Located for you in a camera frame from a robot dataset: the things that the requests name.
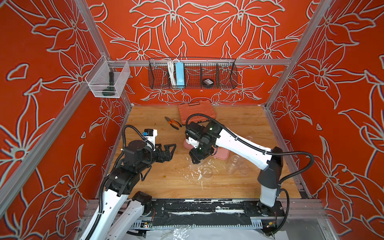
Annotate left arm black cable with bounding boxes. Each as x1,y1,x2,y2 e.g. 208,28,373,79
121,124,151,157

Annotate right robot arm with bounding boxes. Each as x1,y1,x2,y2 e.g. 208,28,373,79
185,121,315,216

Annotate light blue box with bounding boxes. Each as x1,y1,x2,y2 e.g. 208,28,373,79
175,62,185,89

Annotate clear cookie jar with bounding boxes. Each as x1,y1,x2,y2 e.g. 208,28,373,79
227,155,242,174

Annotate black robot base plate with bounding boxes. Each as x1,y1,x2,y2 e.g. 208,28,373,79
131,199,285,231

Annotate dark green brush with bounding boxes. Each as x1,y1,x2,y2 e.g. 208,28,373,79
102,72,116,97

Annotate orange handled pliers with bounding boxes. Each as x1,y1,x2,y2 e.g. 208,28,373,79
165,117,183,130

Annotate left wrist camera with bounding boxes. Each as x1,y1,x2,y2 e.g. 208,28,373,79
143,129,158,146

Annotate black wire wall basket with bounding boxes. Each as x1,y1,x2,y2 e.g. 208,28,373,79
148,57,239,90

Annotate clear acrylic wall box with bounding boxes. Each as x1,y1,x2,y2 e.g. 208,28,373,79
85,55,131,99

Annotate orange tool case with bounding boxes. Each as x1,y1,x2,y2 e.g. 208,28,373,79
178,100,217,125

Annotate pink plastic tray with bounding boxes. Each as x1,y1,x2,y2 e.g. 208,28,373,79
184,140,230,160

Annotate small black box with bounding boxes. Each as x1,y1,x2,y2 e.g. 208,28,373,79
202,79,215,88

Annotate white coiled cable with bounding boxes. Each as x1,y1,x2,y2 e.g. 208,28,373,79
166,59,177,87

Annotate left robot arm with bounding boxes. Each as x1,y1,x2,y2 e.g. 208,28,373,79
81,140,177,240

